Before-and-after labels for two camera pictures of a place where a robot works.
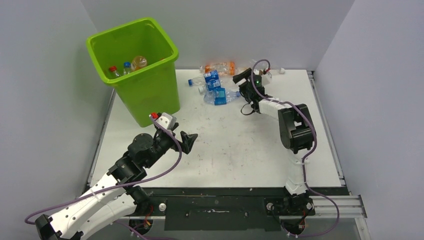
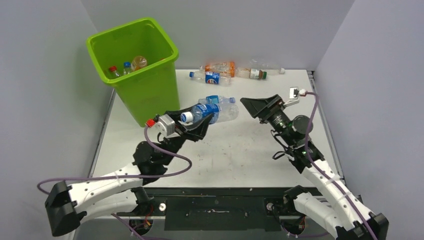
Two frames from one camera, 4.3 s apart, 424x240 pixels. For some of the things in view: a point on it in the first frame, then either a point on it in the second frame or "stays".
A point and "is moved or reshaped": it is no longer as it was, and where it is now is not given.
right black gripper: [240, 77] -> [258, 107]
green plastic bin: [138, 59] stays
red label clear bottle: [113, 69] stays
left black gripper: [187, 140] -> [192, 131]
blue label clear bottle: [213, 76] -> [221, 113]
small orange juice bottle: [138, 62] stays
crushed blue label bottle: [219, 96] is moved or reshaped
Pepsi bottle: [126, 68] stays
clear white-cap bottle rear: [264, 65] stays
